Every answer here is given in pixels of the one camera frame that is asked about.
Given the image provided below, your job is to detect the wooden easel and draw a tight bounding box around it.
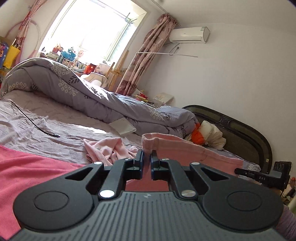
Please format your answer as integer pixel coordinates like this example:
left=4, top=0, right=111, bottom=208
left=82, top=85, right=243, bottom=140
left=106, top=50, right=129, bottom=91

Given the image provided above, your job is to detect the orange cloth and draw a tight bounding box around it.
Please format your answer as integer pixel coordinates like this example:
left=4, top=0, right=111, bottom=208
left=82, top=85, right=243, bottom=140
left=191, top=123, right=205, bottom=145

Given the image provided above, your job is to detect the white paper booklet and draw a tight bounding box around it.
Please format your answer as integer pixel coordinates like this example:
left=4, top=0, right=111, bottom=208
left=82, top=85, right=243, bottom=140
left=109, top=118, right=137, bottom=136

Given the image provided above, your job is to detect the left pink floral curtain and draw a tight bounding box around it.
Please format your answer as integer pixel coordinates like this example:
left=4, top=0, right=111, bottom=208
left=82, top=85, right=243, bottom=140
left=15, top=0, right=47, bottom=64

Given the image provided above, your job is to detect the light pink pajama garment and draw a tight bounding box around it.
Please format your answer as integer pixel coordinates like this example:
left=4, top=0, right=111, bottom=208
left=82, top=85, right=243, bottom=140
left=83, top=133, right=243, bottom=191

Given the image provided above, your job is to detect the right pink floral curtain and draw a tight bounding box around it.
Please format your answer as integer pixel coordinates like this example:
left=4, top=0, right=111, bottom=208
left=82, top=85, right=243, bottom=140
left=116, top=14, right=177, bottom=95

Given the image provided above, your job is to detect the colourful toy box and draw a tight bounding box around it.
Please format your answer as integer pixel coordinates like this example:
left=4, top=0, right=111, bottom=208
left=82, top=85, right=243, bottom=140
left=0, top=42, right=9, bottom=68

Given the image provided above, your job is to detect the black charging cable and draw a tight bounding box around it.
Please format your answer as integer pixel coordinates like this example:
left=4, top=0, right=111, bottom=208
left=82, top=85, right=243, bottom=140
left=0, top=99, right=61, bottom=139

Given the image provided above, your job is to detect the black metal headboard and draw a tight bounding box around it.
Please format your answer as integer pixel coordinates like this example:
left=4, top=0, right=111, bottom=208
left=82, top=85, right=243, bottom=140
left=183, top=104, right=273, bottom=174

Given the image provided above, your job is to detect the pink floral curtain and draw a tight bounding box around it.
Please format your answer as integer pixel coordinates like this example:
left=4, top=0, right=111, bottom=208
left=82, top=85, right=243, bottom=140
left=15, top=0, right=47, bottom=64
left=116, top=14, right=177, bottom=95

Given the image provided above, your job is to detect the grey patterned duvet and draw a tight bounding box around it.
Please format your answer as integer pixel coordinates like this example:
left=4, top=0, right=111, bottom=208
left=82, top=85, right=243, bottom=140
left=1, top=58, right=197, bottom=138

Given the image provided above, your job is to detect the blue plush toy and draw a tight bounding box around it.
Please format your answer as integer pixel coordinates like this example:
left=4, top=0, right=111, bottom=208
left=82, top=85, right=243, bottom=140
left=62, top=47, right=76, bottom=61

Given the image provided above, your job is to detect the lilac bed sheet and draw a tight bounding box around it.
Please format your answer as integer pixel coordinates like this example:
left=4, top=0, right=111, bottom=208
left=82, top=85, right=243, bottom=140
left=0, top=89, right=262, bottom=173

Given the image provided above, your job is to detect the white air conditioner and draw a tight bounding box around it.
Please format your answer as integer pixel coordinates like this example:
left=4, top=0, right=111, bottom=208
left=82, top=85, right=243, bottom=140
left=169, top=27, right=210, bottom=44

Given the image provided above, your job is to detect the cream pillow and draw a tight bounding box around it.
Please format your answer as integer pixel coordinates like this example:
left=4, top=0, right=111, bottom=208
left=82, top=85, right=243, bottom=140
left=185, top=120, right=226, bottom=151

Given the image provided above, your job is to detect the pink terry towel blanket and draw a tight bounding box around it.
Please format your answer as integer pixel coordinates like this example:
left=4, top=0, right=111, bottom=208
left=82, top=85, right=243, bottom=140
left=0, top=146, right=82, bottom=239

